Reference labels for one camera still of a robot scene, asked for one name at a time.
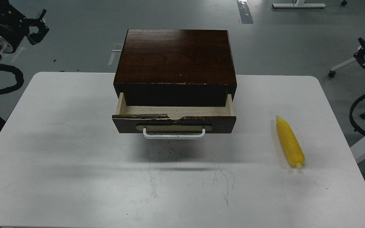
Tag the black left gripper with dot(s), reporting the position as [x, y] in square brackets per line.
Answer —
[24, 25]

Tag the white table leg base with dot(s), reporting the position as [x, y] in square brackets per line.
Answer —
[298, 4]

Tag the yellow corn cob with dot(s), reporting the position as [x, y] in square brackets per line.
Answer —
[289, 143]

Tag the wooden drawer with white handle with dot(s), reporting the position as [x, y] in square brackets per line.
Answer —
[174, 122]

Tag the dark wooden drawer cabinet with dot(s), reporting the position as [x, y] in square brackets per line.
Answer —
[176, 68]

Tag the grey floor tape strip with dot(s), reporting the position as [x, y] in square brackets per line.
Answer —
[244, 12]

